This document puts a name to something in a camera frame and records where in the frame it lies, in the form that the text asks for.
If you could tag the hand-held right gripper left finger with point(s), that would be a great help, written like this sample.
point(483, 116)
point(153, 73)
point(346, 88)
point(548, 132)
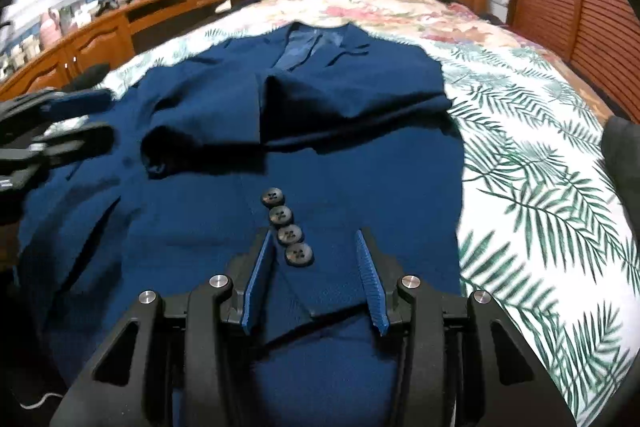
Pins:
point(255, 287)

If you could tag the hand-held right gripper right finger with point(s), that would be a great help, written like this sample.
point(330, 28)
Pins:
point(372, 292)

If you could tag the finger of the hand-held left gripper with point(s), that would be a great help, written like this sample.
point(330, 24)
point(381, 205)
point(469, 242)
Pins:
point(80, 103)
point(85, 142)

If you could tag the navy blue suit jacket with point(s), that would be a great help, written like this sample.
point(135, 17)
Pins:
point(350, 182)

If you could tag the wooden desk cabinet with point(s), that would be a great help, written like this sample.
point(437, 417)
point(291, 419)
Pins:
point(100, 37)

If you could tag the pink bottle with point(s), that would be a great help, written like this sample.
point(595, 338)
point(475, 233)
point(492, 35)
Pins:
point(50, 29)

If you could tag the floral blanket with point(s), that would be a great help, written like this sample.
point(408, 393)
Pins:
point(390, 12)

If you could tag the dark grey cloth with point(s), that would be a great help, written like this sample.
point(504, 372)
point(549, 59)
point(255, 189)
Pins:
point(622, 157)

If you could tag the wooden louvred wardrobe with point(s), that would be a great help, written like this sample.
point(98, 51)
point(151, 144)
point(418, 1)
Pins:
point(575, 7)

